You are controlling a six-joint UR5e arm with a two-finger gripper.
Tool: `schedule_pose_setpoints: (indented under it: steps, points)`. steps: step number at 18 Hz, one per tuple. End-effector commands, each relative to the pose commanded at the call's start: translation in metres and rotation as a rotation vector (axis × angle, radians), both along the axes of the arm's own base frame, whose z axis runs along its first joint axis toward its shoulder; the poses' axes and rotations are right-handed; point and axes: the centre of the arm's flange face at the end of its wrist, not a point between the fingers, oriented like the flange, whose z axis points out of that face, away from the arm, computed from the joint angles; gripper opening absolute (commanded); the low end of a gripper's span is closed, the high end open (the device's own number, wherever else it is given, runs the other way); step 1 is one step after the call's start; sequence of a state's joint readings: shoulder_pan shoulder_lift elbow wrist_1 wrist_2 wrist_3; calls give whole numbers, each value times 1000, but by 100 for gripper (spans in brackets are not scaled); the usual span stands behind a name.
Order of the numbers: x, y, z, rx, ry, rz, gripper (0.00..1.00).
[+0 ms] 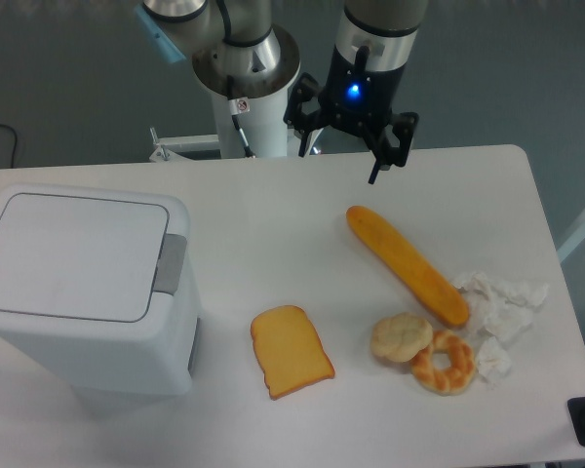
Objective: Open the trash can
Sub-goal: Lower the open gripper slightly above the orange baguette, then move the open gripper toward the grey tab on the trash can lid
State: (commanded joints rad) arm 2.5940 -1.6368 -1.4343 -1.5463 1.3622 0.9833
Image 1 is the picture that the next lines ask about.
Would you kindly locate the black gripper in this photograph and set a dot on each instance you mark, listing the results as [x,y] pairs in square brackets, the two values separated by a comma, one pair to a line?
[355,97]

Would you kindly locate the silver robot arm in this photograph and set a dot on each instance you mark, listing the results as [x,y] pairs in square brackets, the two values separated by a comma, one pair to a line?
[251,68]

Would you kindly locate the grey trash can push button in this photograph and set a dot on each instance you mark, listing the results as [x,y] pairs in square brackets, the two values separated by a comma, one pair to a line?
[170,264]

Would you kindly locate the white trash can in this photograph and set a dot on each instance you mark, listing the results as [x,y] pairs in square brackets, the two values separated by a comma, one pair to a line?
[77,267]

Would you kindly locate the long orange baguette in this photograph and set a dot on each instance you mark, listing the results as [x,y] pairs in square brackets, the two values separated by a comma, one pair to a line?
[424,281]

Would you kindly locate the pale round braided bun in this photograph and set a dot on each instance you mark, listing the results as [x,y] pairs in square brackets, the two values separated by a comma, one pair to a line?
[400,337]

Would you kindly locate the large crumpled white tissue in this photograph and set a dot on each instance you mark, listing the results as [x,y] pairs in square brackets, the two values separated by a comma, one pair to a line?
[498,307]

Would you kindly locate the toast bread slice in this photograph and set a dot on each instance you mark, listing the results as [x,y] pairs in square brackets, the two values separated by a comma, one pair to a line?
[289,350]

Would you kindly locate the small crumpled white tissue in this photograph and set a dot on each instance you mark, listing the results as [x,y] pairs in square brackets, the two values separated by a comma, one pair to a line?
[493,361]

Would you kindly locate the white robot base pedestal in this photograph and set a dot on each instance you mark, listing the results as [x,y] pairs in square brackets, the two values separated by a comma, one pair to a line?
[259,122]

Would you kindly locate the metal table clamp bracket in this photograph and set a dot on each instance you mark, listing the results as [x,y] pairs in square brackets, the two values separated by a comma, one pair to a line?
[177,148]

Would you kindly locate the brown braided ring bread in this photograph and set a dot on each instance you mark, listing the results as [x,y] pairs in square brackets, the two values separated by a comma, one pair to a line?
[446,366]

